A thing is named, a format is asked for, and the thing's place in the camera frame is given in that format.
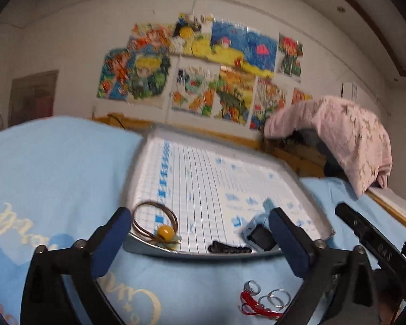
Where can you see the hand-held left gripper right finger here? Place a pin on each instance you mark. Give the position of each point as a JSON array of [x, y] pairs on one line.
[[289, 240]]

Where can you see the grey tray with grid lining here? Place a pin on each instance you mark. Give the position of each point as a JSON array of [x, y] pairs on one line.
[[206, 182]]

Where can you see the brown wooden door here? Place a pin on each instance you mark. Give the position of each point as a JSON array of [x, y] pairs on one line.
[[33, 98]]

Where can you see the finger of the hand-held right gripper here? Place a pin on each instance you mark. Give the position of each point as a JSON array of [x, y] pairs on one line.
[[353, 220]]

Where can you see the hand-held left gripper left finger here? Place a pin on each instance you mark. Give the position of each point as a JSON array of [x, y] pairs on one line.
[[110, 240]]

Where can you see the group of colourful wall drawings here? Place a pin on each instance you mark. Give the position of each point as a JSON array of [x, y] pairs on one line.
[[230, 54]]

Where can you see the wooden bed frame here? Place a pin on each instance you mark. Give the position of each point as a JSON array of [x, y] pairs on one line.
[[301, 166]]

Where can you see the small blue and black case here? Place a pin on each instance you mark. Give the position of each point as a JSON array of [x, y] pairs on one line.
[[259, 235]]

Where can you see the pink floral cloth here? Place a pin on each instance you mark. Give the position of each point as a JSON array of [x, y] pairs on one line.
[[345, 132]]

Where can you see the light blue printed blanket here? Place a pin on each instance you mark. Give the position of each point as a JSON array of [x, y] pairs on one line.
[[54, 176]]

